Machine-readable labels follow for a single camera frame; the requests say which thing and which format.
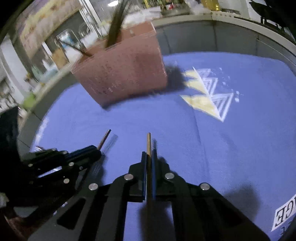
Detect brown wooden chopstick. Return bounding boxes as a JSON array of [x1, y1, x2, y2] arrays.
[[146, 133, 153, 235]]

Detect dark chopstick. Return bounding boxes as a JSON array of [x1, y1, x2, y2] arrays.
[[97, 129, 111, 150], [59, 40, 92, 57]]

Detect green bowl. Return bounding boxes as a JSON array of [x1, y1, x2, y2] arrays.
[[22, 92, 37, 110]]

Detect blue printed tablecloth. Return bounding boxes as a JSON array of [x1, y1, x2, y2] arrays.
[[31, 52, 295, 240]]

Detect dark leaning chopstick in basket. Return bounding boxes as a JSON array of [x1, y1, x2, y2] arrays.
[[59, 40, 92, 57]]

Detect pink perforated utensil basket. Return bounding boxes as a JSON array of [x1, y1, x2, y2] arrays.
[[71, 22, 168, 107]]

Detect brown chopsticks bundle in basket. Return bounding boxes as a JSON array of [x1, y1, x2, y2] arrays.
[[105, 0, 131, 48]]

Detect yellow cooking oil bottle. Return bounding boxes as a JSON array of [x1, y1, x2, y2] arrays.
[[201, 0, 220, 11]]

